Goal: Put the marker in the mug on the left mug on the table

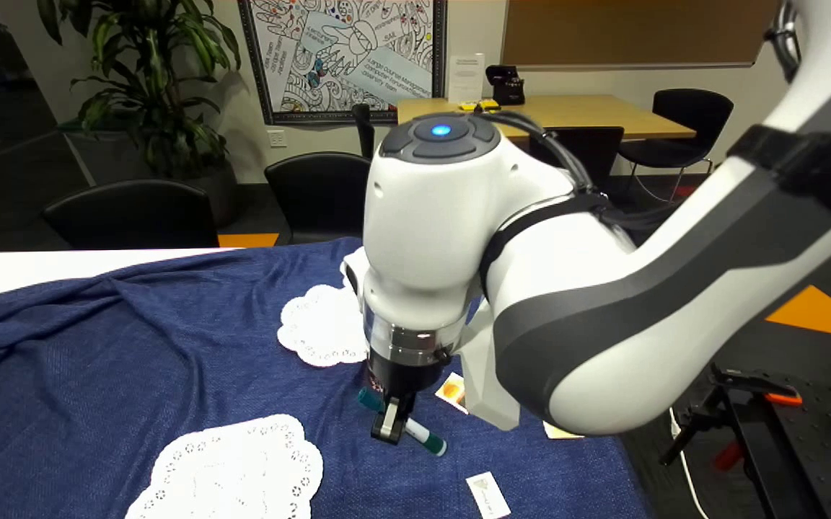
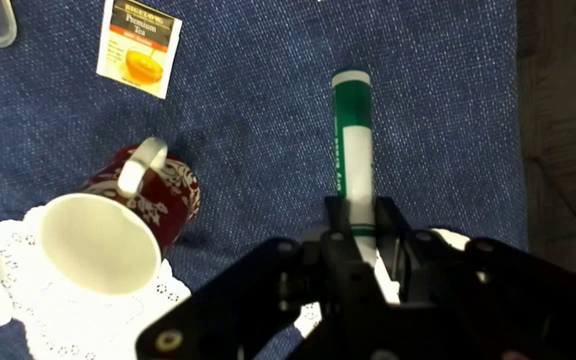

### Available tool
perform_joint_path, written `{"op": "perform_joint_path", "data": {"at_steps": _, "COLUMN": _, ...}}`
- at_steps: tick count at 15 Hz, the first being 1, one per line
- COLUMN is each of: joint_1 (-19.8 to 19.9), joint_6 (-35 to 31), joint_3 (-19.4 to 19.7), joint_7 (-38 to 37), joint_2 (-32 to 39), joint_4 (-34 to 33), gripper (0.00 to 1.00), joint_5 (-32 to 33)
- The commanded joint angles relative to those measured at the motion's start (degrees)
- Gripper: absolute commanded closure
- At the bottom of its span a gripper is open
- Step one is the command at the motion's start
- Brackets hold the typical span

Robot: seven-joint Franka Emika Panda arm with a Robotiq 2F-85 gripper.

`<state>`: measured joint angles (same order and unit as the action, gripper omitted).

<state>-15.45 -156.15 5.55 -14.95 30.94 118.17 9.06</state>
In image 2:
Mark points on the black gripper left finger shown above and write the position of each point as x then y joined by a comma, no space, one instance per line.
337,222

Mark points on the blue denim tablecloth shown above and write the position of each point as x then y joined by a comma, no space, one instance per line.
260,133

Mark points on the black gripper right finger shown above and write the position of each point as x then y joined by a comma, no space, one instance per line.
389,222

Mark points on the green white marker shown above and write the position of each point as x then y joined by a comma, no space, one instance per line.
355,152

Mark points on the orange printed tea bag packet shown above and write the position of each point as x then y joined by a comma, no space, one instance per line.
138,48

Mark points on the red floral white mug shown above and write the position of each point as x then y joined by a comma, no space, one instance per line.
111,233

